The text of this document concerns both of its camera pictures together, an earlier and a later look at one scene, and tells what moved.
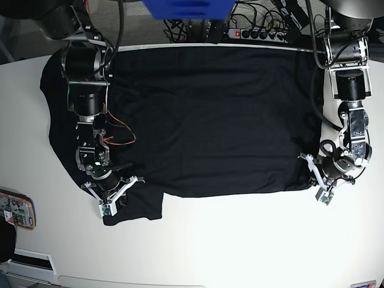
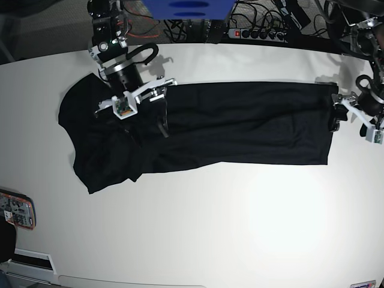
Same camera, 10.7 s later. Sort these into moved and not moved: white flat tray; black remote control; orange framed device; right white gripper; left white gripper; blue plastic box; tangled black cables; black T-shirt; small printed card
Moved: right white gripper; black T-shirt; left white gripper
Not moved: orange framed device; small printed card; white flat tray; black remote control; tangled black cables; blue plastic box
